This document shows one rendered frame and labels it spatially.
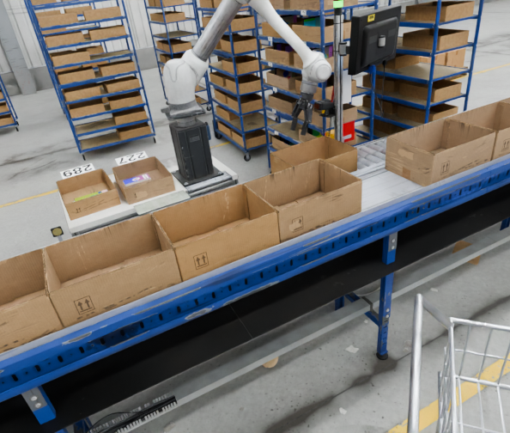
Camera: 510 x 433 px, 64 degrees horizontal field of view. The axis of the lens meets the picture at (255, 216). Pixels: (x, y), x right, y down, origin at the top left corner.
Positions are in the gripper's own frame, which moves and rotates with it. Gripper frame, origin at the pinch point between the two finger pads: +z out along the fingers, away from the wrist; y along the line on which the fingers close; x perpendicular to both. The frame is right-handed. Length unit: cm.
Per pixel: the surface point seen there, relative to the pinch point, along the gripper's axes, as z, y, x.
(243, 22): -60, 201, -51
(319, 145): 8.4, 1.0, -18.9
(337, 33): -54, 6, -15
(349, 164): 10.9, -27.8, -18.7
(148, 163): 45, 63, 65
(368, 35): -55, -7, -25
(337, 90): -24.0, 6.5, -25.8
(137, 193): 52, 25, 80
